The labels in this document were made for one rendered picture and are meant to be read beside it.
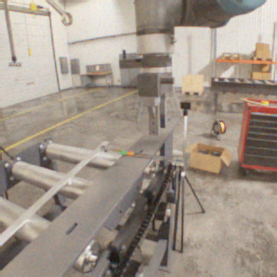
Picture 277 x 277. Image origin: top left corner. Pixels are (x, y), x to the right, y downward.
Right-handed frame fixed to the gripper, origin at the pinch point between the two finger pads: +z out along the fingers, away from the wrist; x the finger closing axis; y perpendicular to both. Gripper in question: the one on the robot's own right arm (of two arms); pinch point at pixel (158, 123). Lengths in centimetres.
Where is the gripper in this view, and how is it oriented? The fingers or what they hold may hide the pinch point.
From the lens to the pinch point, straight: 51.0
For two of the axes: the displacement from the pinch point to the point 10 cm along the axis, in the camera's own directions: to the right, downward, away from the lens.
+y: 9.2, 1.0, -3.8
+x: 3.9, -3.7, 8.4
